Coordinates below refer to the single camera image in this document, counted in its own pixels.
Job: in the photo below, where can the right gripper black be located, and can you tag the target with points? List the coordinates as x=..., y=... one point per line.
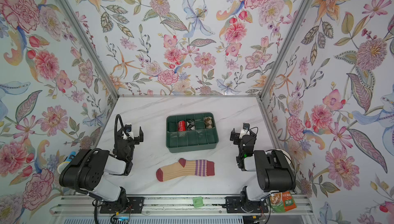
x=241, y=139

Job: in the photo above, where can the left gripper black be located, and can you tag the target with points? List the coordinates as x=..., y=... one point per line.
x=132, y=139

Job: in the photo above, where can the striped tan maroon purple sock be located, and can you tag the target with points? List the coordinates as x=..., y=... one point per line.
x=183, y=167

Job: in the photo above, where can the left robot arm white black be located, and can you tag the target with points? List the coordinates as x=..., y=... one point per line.
x=86, y=172

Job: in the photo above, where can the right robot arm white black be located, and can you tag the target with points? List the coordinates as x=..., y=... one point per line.
x=273, y=170

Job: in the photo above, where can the brown checkered rolled sock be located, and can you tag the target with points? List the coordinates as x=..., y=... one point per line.
x=208, y=122

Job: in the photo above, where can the green divided organizer tray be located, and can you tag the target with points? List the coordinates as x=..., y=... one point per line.
x=188, y=141

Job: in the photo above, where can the black white argyle rolled sock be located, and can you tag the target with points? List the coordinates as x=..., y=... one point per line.
x=190, y=124

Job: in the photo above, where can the red rolled sock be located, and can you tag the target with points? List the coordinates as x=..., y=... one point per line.
x=181, y=126

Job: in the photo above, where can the stacked paper cups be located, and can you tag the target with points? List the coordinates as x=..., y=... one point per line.
x=287, y=156

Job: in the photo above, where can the green sticky tag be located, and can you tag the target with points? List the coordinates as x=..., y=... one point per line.
x=198, y=202

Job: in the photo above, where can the blue white toy microphone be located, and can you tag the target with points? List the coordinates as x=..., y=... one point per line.
x=62, y=166

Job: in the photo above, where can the green snack packet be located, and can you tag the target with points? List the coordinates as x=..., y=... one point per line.
x=282, y=202

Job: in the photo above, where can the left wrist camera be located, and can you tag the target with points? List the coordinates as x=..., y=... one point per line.
x=128, y=133

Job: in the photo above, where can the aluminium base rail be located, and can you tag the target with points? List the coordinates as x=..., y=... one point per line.
x=158, y=205

